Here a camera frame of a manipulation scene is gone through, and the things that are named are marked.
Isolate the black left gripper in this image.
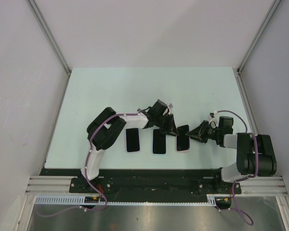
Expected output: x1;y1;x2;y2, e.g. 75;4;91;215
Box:
155;114;179;137

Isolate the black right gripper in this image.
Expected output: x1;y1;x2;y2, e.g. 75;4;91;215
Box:
185;120;221;143

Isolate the blue phone face down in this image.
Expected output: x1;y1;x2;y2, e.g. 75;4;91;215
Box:
176;125;190;152

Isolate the purple-edged black phone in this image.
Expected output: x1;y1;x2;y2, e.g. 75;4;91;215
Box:
152;129;166;154

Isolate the pink phone case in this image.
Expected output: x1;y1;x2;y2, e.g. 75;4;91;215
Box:
175;125;191;153

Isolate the light blue phone case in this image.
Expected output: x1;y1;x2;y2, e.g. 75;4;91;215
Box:
151;128;167;156

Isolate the lilac phone case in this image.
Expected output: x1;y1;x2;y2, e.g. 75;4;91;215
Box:
125;128;141;154

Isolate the teal-edged black phone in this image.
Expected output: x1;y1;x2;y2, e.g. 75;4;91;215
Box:
125;128;141;153

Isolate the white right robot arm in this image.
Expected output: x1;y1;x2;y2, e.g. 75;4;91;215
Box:
186;113;277;193

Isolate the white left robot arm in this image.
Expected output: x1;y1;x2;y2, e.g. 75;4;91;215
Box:
80;100;179;193

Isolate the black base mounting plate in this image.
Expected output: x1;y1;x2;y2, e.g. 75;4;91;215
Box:
39;168;272;196

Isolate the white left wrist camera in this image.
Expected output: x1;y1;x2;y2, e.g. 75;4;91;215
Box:
167;103;173;114

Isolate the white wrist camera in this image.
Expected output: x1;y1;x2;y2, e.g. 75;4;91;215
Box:
167;103;173;114
208;111;218;124

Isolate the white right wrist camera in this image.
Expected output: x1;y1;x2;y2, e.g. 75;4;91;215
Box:
208;111;218;124

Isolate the white slotted cable duct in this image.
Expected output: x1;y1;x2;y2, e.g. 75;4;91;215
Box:
35;193;241;207

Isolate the right aluminium rail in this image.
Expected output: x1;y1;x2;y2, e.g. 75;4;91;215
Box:
234;69;289;231

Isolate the right aluminium frame post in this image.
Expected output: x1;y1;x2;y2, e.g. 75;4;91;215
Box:
236;0;283;75

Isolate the aluminium frame post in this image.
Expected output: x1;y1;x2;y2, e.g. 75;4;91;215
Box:
236;0;283;75
26;0;71;77

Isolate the left aluminium frame post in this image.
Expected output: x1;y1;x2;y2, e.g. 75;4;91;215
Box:
26;0;71;77

